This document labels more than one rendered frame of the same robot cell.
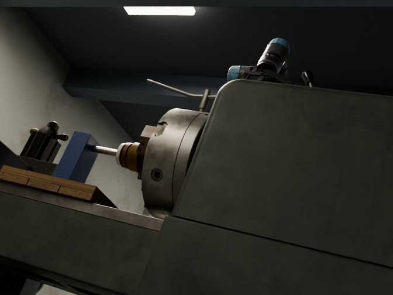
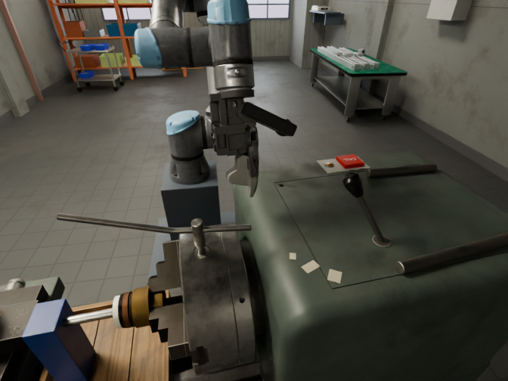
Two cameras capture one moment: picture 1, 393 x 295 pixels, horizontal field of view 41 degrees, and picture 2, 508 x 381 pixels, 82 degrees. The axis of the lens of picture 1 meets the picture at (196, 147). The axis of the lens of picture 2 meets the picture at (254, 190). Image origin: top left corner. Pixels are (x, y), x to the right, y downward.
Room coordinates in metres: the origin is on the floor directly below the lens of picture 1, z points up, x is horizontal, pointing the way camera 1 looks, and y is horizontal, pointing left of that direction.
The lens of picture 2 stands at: (0.94, 0.20, 1.67)
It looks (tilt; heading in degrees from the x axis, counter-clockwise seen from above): 34 degrees down; 322
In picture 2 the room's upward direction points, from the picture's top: straight up
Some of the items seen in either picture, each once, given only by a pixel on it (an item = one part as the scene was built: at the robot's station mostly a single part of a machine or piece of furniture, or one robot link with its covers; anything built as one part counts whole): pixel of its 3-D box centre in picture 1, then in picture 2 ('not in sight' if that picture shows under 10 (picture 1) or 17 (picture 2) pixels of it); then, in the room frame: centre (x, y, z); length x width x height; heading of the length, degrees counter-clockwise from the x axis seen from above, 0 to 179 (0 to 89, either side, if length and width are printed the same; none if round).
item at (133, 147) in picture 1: (139, 157); (144, 306); (1.42, 0.14, 1.08); 0.09 x 0.09 x 0.09; 65
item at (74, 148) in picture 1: (73, 170); (63, 345); (1.50, 0.32, 1.00); 0.08 x 0.06 x 0.23; 155
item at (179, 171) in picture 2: not in sight; (188, 162); (1.85, -0.21, 1.15); 0.15 x 0.15 x 0.10
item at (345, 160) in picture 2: not in sight; (349, 162); (1.37, -0.49, 1.26); 0.06 x 0.06 x 0.02; 65
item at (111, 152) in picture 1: (107, 151); (91, 316); (1.47, 0.24, 1.08); 0.13 x 0.07 x 0.07; 65
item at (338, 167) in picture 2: not in sight; (341, 172); (1.38, -0.47, 1.23); 0.13 x 0.08 x 0.06; 65
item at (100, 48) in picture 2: not in sight; (94, 66); (7.97, -1.22, 0.44); 0.92 x 0.53 x 0.88; 61
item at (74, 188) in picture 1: (76, 209); (109, 363); (1.47, 0.26, 0.89); 0.36 x 0.30 x 0.04; 155
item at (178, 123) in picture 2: not in sight; (186, 132); (1.85, -0.21, 1.27); 0.13 x 0.12 x 0.14; 62
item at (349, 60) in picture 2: not in sight; (346, 76); (4.24, -4.54, 0.43); 2.33 x 0.87 x 0.86; 147
